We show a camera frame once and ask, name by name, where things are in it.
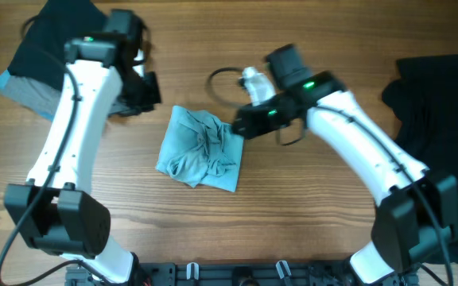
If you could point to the folded grey garment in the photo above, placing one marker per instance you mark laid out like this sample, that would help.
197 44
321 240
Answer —
34 95

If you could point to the folded light blue garment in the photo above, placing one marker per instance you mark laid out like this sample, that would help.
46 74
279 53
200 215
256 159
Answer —
4 79

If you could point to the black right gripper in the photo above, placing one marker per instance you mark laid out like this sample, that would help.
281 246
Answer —
251 119

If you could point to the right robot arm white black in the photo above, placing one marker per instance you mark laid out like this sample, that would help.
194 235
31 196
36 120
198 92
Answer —
416 211

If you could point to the black garment pile right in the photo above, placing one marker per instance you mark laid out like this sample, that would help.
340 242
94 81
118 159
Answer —
425 100

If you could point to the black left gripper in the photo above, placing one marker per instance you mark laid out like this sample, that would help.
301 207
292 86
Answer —
154 98

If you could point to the folded black garment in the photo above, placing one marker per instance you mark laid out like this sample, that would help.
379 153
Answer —
59 21

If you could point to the light blue t-shirt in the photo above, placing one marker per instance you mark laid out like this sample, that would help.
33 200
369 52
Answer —
198 148

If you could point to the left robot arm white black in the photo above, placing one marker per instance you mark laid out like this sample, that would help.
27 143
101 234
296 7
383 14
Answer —
53 210

